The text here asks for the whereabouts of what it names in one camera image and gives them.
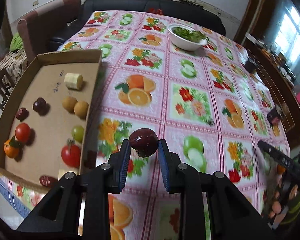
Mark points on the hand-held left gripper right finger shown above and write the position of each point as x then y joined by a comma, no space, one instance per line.
163,165

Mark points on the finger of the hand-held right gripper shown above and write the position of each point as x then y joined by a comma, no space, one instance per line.
267,148

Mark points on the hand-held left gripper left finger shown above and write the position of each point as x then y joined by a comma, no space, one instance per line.
125,165

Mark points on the dark red jujube date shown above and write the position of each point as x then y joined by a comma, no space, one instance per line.
22,113
143,142
48,181
39,105

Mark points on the large red tomato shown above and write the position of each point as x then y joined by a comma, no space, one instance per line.
70,155

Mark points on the peeled banana piece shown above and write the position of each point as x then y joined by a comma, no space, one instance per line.
73,81
63,173

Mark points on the shallow cardboard box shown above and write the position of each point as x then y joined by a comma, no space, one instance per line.
52,130

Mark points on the small red tomato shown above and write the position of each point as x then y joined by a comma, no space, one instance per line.
22,132

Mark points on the mandarin orange with leaf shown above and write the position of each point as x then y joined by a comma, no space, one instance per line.
11,151

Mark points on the person's right hand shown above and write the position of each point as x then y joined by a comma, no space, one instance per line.
276,207

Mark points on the red and black box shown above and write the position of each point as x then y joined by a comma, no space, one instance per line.
275,116

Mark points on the pink fruit print tablecloth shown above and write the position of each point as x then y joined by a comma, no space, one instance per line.
190,110

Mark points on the bright window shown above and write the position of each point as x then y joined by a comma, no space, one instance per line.
291,35

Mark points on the white bowl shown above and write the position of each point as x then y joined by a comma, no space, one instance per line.
185,44

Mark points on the chopped green vegetables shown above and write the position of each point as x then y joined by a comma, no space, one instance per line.
188,33

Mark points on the wooden stool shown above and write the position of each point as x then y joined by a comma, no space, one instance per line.
0,90

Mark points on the white remote control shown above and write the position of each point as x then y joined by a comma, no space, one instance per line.
72,22

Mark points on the brown patterned seat cloth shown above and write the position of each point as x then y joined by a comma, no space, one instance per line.
8,65

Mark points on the red cloth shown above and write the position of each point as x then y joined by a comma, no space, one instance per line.
156,11

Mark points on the black leather sofa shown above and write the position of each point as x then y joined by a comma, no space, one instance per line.
130,3

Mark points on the green cushion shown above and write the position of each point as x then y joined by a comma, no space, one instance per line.
16,42

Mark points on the brown armchair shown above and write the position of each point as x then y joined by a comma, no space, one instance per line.
52,17

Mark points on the wooden door frame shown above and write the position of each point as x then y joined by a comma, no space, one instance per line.
252,10

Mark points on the wall switch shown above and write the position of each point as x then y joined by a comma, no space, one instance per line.
35,3

